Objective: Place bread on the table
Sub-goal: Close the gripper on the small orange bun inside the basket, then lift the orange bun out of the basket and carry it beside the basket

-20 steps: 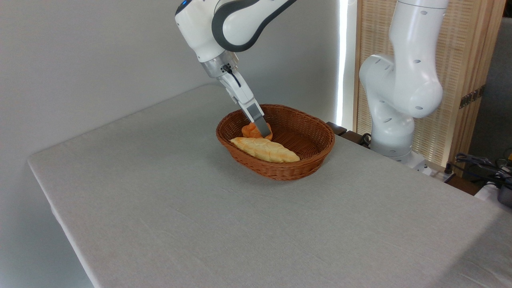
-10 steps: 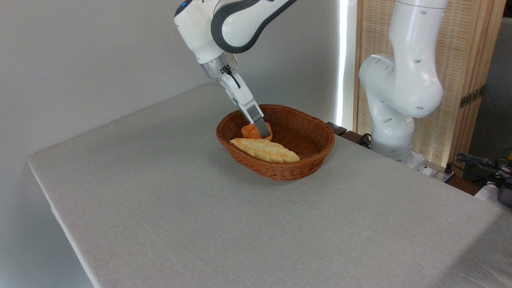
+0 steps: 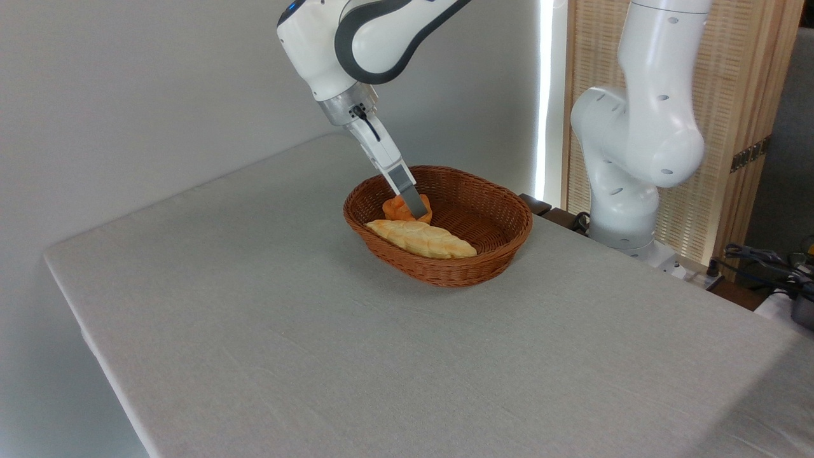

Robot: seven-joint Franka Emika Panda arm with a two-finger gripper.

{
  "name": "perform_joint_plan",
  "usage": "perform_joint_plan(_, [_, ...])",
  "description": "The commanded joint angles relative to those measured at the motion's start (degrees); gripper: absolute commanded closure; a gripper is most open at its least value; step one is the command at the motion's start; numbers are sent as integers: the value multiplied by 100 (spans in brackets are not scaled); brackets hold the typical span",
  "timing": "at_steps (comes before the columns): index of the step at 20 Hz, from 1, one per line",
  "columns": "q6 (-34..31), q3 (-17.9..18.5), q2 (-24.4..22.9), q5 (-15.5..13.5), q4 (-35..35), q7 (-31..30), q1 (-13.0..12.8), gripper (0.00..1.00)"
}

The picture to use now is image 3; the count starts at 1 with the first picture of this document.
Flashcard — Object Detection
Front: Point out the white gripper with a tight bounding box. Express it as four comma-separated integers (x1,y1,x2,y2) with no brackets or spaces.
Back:
343,113,429,221

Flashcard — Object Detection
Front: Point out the round orange bread bun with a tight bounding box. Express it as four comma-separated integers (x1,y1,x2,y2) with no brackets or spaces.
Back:
382,193,434,225

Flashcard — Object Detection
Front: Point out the long pale bread loaf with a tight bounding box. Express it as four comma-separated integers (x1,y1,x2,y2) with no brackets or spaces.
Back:
365,219,478,260

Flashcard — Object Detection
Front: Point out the brown wicker basket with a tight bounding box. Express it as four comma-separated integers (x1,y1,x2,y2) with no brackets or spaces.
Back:
343,165,534,288

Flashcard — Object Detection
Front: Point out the grey tablecloth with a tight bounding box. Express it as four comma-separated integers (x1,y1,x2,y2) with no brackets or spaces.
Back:
43,132,814,458

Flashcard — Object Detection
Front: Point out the metal screen hinge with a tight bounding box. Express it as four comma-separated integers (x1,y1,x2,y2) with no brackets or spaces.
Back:
730,134,773,174

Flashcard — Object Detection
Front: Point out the wooden slatted folding screen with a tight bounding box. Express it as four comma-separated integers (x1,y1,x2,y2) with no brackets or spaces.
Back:
562,0,806,282

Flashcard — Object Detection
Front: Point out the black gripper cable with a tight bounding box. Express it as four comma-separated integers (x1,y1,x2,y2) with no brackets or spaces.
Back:
348,104,382,142

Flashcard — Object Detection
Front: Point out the black cable bundle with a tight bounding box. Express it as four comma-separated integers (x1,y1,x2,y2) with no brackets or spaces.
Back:
724,243,814,301

